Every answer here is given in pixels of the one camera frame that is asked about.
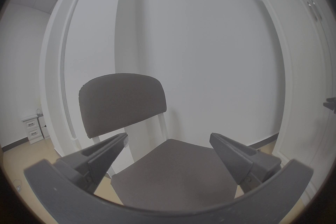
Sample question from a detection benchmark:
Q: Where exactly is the grey and white chair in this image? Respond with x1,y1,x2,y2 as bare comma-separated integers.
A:
79,73,243,208

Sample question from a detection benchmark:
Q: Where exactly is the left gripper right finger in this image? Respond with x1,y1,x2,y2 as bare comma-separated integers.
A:
209,132,283,192

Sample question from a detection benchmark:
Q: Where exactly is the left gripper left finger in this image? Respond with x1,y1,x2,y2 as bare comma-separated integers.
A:
56,132,130,193

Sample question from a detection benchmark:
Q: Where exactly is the white wardrobe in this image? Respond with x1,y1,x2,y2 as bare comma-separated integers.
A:
240,0,336,205

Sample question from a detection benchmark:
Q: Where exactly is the white door frame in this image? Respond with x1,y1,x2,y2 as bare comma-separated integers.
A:
39,0,84,158

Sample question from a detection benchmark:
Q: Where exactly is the white bedside table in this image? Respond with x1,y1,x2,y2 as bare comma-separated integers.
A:
21,114,44,145

